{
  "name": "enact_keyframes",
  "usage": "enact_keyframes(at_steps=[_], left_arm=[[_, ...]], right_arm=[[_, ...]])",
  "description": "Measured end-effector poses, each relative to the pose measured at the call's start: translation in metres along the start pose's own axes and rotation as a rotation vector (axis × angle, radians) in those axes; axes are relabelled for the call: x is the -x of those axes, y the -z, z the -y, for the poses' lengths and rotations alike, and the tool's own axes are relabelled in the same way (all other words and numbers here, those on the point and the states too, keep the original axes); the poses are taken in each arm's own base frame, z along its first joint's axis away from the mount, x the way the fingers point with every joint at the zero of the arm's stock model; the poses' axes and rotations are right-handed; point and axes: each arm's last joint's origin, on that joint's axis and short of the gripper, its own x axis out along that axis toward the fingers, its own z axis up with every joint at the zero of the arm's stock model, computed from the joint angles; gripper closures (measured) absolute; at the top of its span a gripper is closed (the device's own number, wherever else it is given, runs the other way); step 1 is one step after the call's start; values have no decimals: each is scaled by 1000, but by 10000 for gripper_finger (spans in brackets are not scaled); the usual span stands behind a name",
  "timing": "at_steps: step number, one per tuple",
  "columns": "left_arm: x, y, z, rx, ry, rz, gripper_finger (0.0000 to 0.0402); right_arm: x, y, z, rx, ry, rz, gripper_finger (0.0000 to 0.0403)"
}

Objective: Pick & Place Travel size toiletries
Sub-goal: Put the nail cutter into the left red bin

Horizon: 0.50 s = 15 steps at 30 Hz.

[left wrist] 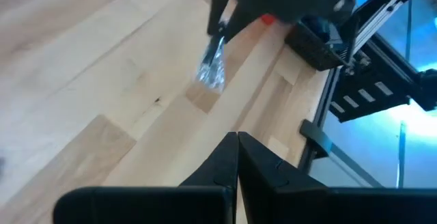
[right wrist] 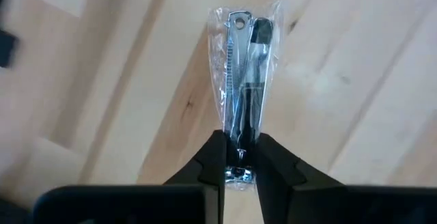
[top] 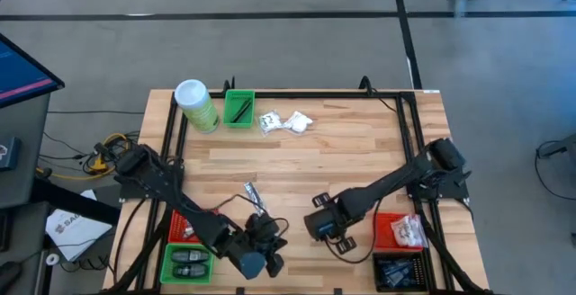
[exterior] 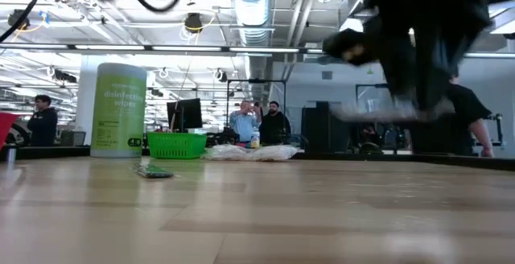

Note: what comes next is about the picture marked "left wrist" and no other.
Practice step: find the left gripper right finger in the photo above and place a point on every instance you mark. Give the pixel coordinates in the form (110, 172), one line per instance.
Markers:
(266, 169)

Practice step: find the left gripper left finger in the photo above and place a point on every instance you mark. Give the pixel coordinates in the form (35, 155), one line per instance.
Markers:
(222, 169)

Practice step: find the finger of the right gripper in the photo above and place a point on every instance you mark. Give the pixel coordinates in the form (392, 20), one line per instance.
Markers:
(218, 9)
(244, 22)

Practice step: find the silver nail clipper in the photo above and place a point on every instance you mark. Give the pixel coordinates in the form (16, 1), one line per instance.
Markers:
(213, 73)

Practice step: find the red plastic basket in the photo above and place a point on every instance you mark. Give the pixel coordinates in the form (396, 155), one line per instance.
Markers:
(268, 19)

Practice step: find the black plastic basket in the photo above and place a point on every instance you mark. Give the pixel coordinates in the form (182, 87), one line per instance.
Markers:
(314, 50)

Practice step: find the black floor equipment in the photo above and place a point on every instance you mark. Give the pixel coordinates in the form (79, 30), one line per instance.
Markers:
(430, 91)

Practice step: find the black frame bracket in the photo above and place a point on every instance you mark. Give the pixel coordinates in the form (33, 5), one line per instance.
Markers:
(312, 133)

